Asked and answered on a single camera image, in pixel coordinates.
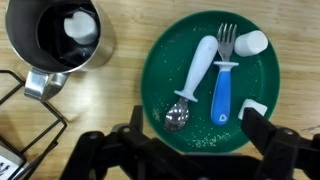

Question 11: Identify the white marshmallow in jar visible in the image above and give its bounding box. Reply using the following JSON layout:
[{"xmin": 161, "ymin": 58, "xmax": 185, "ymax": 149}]
[{"xmin": 64, "ymin": 11, "xmax": 98, "ymax": 45}]

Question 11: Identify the blue handled fork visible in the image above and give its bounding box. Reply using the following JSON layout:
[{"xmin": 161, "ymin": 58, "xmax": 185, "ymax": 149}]
[{"xmin": 211, "ymin": 23, "xmax": 238, "ymax": 126}]

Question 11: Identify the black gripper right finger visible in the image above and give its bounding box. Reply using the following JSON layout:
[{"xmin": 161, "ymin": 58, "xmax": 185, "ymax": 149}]
[{"xmin": 241, "ymin": 108, "xmax": 320, "ymax": 180}]

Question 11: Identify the silver handled jar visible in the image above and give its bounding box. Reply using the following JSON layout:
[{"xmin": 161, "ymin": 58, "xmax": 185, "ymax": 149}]
[{"xmin": 5, "ymin": 0, "xmax": 116, "ymax": 101}]

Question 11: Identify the white handled spoon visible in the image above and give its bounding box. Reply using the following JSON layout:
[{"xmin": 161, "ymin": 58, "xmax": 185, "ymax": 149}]
[{"xmin": 165, "ymin": 35, "xmax": 218, "ymax": 131}]

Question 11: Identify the black wire rack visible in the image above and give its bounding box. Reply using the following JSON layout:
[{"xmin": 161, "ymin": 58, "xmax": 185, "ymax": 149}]
[{"xmin": 0, "ymin": 70, "xmax": 67, "ymax": 180}]

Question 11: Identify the green round plate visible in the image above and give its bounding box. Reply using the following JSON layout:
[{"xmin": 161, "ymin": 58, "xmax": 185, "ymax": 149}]
[{"xmin": 141, "ymin": 11, "xmax": 280, "ymax": 153}]

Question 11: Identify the white marshmallow near rim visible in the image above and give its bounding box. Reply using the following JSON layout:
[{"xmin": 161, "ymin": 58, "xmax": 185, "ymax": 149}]
[{"xmin": 237, "ymin": 98, "xmax": 269, "ymax": 121}]

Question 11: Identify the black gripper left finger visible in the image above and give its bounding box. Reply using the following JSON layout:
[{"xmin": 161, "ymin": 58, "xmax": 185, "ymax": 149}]
[{"xmin": 60, "ymin": 105, "xmax": 152, "ymax": 180}]

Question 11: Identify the white marshmallow on plate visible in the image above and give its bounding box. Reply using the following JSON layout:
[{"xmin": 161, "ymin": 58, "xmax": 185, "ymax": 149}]
[{"xmin": 234, "ymin": 30, "xmax": 268, "ymax": 57}]

